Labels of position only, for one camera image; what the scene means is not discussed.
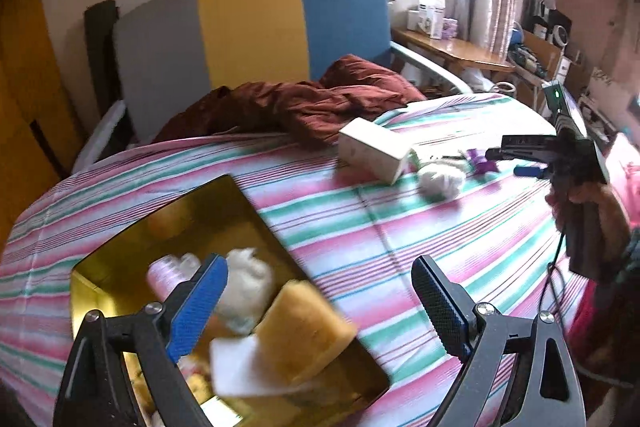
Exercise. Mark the pink clothing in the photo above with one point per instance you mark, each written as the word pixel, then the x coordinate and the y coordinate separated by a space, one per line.
pixel 600 332

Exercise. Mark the white tissue wad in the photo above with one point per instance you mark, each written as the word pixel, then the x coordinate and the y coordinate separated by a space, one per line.
pixel 440 179

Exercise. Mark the white bed rail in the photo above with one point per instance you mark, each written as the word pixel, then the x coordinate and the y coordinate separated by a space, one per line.
pixel 97 137
pixel 435 69

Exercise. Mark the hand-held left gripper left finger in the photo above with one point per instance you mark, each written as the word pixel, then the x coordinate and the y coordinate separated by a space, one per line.
pixel 200 307

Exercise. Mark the person's right hand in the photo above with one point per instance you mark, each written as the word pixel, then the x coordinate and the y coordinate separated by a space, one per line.
pixel 615 217

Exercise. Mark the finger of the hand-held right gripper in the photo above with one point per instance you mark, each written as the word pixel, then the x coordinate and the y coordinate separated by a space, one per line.
pixel 525 141
pixel 515 155

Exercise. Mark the small purple box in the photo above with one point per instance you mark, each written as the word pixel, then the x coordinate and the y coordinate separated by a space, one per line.
pixel 450 27

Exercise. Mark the gold tin box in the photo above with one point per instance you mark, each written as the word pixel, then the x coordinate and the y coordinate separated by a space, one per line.
pixel 125 257

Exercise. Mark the blue round object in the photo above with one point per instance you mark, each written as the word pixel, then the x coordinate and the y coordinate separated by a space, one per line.
pixel 515 40

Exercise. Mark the brown cardboard box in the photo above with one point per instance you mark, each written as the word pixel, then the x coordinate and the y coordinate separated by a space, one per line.
pixel 542 49

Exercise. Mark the pink bottle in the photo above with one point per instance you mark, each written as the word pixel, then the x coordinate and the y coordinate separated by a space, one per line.
pixel 165 274

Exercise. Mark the white box with blue top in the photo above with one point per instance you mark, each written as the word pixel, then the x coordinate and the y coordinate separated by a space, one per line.
pixel 432 14

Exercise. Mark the white cardboard box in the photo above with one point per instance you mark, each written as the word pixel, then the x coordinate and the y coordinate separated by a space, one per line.
pixel 370 144

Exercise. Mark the small white box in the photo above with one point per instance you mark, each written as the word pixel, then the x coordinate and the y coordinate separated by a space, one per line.
pixel 414 20

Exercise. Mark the small blue cylinder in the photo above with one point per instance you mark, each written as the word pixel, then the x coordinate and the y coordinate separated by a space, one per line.
pixel 530 171

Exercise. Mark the yellow sponge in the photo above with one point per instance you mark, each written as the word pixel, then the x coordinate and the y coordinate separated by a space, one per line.
pixel 300 332

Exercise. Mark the white flat block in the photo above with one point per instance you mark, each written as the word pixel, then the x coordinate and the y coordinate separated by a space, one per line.
pixel 240 364

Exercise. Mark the wooden desk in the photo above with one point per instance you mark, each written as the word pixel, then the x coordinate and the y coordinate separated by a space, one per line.
pixel 450 49

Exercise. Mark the white crumpled plastic bag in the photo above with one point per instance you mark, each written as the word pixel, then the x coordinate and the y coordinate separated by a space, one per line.
pixel 245 287

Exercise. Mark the grey yellow blue headboard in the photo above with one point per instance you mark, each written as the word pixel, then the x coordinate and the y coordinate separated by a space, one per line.
pixel 240 27

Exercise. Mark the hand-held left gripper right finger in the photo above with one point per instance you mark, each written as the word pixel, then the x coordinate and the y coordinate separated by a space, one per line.
pixel 440 307

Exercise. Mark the wooden wardrobe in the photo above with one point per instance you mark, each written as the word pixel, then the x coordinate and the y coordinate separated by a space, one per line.
pixel 30 107

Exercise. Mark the brown garment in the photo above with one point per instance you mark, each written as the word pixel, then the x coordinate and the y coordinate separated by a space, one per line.
pixel 300 107

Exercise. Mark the purple wrapper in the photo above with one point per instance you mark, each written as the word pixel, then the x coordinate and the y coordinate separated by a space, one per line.
pixel 480 162

